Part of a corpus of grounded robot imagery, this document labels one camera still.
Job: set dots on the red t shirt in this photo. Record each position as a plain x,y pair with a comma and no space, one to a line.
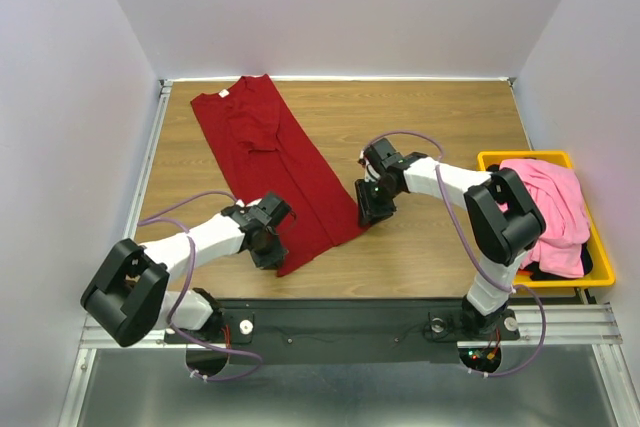
260,147

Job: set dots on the yellow plastic bin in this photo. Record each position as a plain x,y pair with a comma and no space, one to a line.
570,252

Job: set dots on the pink t shirt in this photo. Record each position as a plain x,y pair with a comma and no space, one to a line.
555,217

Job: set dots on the black garment in bin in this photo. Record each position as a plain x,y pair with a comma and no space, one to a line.
587,259

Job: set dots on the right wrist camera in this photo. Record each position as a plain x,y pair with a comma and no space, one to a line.
382,152

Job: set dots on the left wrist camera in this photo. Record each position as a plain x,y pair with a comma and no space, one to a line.
272,207

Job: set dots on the aluminium frame rail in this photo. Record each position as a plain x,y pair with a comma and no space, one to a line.
86,355

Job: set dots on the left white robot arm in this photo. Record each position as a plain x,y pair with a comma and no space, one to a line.
128,295

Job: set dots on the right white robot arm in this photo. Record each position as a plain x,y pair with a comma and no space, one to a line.
494,215

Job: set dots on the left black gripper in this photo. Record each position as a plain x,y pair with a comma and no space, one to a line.
272,259

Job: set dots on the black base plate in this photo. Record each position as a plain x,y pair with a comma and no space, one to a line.
333,331

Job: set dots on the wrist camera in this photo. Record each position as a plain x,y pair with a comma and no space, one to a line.
382,152
272,207

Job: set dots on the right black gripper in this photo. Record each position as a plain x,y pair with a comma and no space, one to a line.
367,210

